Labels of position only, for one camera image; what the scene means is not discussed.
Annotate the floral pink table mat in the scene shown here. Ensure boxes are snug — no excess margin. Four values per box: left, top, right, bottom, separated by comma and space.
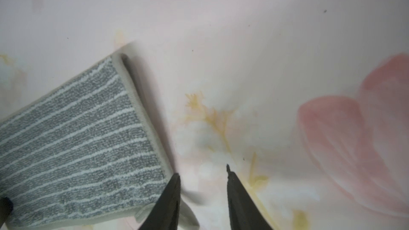
1, 0, 409, 230

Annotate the grey striped square dishcloth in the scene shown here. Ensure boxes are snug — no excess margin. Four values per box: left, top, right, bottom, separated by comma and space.
0, 52, 200, 230

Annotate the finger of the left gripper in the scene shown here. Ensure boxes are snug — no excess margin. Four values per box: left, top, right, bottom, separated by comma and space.
0, 197, 13, 227

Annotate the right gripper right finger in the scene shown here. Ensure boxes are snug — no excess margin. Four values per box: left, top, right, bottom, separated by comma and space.
226, 165, 273, 230

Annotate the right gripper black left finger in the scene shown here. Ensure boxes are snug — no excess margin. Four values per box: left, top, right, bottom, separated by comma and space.
139, 173, 181, 230

